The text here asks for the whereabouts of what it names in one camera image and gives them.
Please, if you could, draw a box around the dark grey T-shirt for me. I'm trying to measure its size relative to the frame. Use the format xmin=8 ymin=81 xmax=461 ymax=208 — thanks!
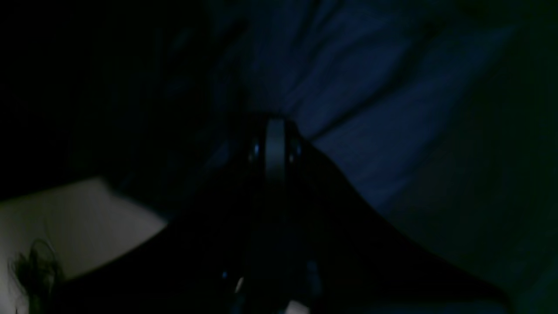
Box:
xmin=165 ymin=0 xmax=557 ymax=289

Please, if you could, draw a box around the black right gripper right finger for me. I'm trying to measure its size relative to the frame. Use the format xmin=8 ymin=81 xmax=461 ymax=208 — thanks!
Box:
xmin=284 ymin=121 xmax=304 ymax=175

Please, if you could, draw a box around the black table cloth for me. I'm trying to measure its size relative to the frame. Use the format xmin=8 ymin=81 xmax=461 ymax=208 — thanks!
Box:
xmin=0 ymin=0 xmax=245 ymax=205

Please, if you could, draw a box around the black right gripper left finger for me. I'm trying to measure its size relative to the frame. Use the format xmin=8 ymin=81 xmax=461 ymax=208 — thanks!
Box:
xmin=244 ymin=120 xmax=267 ymax=175

